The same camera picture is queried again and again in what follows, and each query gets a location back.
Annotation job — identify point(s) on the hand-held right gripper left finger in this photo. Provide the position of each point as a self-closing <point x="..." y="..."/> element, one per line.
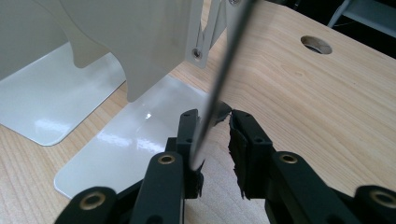
<point x="162" y="186"/>

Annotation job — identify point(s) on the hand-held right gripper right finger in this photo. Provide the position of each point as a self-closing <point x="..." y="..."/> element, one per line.
<point x="289" y="186"/>

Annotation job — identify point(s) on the white desk frame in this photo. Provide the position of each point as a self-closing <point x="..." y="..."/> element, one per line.
<point x="367" y="15"/>

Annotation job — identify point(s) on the grey metal expandable rack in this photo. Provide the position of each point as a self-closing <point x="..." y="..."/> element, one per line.
<point x="140" y="40"/>

